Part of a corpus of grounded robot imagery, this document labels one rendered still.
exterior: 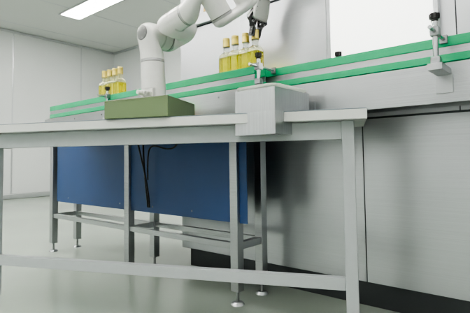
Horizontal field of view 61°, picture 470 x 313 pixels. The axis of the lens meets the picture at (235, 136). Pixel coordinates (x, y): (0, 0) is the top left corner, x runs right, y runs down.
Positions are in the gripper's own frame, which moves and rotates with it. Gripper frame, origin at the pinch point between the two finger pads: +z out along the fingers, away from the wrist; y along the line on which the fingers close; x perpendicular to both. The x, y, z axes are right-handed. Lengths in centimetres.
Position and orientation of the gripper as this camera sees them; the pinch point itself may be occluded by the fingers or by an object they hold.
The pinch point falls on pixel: (254, 32)
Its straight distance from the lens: 184.4
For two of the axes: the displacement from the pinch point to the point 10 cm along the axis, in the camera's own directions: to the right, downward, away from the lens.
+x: 7.4, 2.2, -6.4
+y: -6.4, -0.3, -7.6
